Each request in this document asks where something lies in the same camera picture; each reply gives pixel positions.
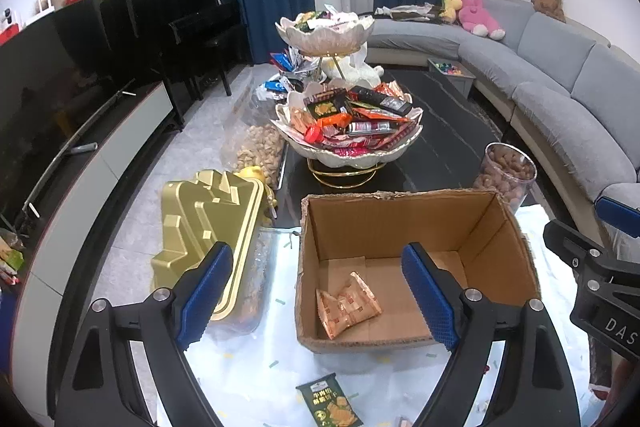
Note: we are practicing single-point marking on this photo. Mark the gold-lid clear candy container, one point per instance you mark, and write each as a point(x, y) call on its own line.
point(200, 217)

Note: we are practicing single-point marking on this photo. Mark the light blue printed tablecloth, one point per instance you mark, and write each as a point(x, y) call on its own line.
point(280, 357)

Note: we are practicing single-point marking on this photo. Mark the grey storage box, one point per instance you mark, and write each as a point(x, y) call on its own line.
point(450, 77)

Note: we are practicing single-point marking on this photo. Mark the crumpled packaging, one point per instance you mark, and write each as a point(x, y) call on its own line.
point(410, 12)

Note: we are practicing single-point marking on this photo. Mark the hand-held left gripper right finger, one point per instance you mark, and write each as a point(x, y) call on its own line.
point(430, 302)

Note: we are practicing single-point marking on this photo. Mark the small pile of mixed snacks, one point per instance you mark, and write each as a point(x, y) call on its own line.
point(320, 18)

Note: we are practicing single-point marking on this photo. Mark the green cracker packet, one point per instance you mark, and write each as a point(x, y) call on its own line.
point(325, 404)

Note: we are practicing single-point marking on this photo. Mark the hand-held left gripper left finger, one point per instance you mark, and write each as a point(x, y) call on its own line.
point(205, 302)

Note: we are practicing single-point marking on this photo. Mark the loose heap of snack packets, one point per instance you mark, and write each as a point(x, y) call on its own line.
point(282, 67)

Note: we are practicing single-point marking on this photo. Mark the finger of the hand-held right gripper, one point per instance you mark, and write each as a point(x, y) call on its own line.
point(617, 210)
point(570, 242)

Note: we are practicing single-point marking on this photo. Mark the brown plush toy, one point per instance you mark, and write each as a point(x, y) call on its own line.
point(547, 4)

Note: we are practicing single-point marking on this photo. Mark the black upright piano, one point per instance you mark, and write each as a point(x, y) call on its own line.
point(165, 22)

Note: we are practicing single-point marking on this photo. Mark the person's right hand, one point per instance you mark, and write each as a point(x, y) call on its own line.
point(602, 367)

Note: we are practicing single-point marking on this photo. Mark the grey curved sofa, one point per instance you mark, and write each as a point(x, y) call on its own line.
point(550, 57)

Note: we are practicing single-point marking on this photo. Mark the large pile of mixed snacks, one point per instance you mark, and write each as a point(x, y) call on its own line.
point(360, 117)

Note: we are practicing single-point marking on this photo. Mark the orange snack packet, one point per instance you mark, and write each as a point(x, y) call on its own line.
point(345, 307)

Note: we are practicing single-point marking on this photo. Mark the white tiered lotus snack stand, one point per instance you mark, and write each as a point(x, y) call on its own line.
point(350, 159)

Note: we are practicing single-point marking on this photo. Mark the snack packets beside cabinet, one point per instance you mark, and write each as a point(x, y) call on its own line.
point(10, 257)

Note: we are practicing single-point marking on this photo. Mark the yellow plush toy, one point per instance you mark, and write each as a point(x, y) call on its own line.
point(450, 7)

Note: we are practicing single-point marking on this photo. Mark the grey and black television cabinet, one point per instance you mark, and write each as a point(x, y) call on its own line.
point(125, 142)

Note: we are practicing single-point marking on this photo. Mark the clear bag of pistachios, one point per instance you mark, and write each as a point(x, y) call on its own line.
point(257, 147)

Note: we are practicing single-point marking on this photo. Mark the gold ornament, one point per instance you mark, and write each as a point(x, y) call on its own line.
point(256, 179)

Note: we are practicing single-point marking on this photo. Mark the grey remote control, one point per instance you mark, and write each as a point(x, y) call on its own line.
point(82, 148)

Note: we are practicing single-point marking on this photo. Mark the pink plush toy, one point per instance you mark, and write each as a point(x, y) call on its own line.
point(477, 14)

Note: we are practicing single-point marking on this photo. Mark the clear jar of nuts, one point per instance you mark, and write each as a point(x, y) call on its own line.
point(505, 172)

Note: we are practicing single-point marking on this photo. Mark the black television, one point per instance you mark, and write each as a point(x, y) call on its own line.
point(40, 107)

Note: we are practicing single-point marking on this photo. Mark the brown cardboard box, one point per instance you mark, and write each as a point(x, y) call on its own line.
point(340, 227)

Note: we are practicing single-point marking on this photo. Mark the white bag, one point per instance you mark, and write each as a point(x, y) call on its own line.
point(350, 69)

